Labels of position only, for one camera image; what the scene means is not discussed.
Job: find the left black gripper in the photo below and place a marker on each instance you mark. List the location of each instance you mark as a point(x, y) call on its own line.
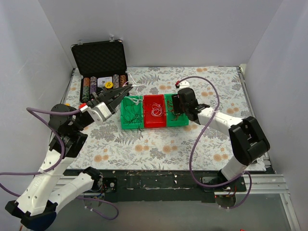
point(103, 98)

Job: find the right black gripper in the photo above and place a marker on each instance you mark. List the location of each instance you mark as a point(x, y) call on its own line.
point(175, 104)

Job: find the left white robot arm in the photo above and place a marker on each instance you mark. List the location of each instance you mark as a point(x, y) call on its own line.
point(39, 204)

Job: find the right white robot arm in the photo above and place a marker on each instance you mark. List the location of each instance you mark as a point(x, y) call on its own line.
point(248, 140)

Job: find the right green bin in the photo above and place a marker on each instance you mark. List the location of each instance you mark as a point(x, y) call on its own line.
point(172, 119)

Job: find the green bin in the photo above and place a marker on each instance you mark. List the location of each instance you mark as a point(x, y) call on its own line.
point(131, 110)
point(172, 119)

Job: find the left green bin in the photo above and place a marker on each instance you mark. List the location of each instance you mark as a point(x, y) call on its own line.
point(131, 110)

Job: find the red bin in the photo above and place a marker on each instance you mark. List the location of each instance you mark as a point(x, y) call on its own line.
point(154, 111)

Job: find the black poker chip case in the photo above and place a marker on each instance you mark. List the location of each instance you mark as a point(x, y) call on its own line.
point(99, 62)

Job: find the floral table mat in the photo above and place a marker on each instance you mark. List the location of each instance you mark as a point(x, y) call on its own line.
point(110, 147)

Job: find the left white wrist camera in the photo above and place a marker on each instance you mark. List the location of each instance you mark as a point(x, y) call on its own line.
point(100, 113)

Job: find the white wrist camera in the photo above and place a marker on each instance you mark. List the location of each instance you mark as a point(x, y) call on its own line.
point(182, 84)
point(100, 113)

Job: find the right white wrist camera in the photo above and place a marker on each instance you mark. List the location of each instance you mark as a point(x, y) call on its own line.
point(182, 84)

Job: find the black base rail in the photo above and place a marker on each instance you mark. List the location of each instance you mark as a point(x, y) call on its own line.
point(159, 185)

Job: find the aluminium frame rail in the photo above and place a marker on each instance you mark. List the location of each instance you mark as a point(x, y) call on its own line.
point(269, 184)

